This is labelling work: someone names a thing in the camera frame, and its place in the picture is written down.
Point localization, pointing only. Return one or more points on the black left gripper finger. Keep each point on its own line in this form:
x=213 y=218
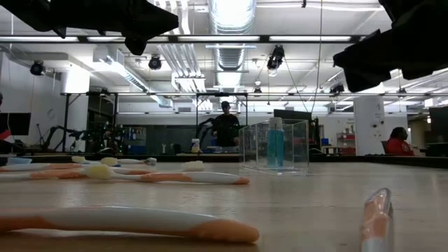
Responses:
x=143 y=19

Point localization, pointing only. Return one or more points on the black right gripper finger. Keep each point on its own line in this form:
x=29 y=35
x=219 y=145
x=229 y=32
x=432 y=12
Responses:
x=367 y=59

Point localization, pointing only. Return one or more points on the clear acrylic holder box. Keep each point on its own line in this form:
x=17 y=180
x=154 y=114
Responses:
x=297 y=147

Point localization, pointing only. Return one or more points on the blue bottle white cap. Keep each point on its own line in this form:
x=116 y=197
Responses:
x=275 y=147

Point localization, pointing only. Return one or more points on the orange white toothbrush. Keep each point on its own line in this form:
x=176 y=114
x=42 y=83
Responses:
x=78 y=159
x=194 y=165
x=122 y=218
x=196 y=178
x=376 y=217
x=21 y=175

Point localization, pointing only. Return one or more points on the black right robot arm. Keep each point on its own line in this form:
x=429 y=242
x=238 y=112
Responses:
x=420 y=10

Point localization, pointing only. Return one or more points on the black ceiling spotlight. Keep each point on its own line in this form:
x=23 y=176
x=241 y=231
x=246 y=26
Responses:
x=154 y=63
x=276 y=56
x=336 y=89
x=37 y=68

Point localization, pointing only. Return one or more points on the white pillar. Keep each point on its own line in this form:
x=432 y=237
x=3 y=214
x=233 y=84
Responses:
x=367 y=122

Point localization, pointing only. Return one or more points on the black monitor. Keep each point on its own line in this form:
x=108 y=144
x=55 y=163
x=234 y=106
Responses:
x=439 y=122
x=292 y=115
x=15 y=124

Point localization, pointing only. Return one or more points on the red shelf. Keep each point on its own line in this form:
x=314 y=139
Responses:
x=346 y=143

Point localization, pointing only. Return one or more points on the person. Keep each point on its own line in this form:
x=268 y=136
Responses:
x=225 y=129
x=399 y=147

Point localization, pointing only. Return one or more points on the black overhead light bar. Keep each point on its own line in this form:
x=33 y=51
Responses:
x=262 y=38

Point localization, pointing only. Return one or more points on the white bottle yellow label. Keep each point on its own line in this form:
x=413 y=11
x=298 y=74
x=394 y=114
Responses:
x=195 y=145

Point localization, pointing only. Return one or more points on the red object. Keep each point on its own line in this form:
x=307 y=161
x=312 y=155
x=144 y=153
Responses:
x=4 y=136

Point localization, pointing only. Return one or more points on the far toothbrushes on table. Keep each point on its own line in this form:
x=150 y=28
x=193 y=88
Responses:
x=63 y=166

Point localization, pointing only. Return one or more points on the light blue bowl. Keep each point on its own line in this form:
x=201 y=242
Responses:
x=19 y=161

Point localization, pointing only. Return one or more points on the white ceiling duct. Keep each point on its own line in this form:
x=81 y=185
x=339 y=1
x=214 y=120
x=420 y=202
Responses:
x=140 y=82

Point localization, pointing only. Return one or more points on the silver ventilation duct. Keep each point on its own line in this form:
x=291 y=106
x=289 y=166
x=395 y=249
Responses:
x=231 y=59

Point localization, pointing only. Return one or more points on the black metal table frame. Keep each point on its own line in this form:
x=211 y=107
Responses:
x=402 y=161

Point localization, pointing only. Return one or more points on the black background station frame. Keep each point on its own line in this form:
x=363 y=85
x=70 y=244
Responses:
x=66 y=122

